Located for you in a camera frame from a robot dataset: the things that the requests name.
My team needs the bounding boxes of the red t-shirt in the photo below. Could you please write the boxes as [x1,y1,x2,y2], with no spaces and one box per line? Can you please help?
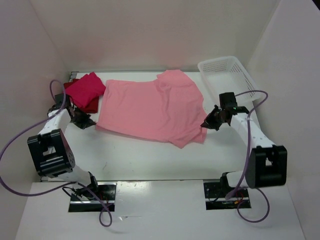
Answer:
[63,78,99,114]

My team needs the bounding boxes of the light pink t-shirt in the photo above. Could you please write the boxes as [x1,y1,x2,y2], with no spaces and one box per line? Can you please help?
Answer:
[97,70,207,149]

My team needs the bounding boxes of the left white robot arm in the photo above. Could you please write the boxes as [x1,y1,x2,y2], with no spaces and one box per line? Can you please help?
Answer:
[27,93,100,200]

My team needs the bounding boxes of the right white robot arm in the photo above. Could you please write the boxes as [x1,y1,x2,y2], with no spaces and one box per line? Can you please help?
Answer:
[201,92,288,199]

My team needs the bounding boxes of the white plastic basket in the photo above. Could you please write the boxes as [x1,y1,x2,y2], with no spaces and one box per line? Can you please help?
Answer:
[197,56,262,104]

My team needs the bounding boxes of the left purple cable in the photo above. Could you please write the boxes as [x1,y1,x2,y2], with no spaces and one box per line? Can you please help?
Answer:
[0,79,113,227]

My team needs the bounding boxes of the purple cable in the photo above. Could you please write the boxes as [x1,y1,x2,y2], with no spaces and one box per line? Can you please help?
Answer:
[0,79,113,227]
[226,90,271,223]

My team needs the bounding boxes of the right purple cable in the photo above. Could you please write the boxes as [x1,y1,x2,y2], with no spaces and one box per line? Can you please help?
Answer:
[226,90,271,223]

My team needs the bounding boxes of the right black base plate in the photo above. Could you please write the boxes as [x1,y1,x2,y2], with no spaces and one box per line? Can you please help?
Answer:
[203,179,251,211]

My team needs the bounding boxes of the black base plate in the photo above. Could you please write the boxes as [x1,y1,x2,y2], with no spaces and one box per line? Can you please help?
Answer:
[67,181,117,213]
[203,179,251,211]

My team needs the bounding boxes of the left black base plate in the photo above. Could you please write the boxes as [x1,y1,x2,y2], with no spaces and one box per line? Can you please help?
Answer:
[67,181,117,213]

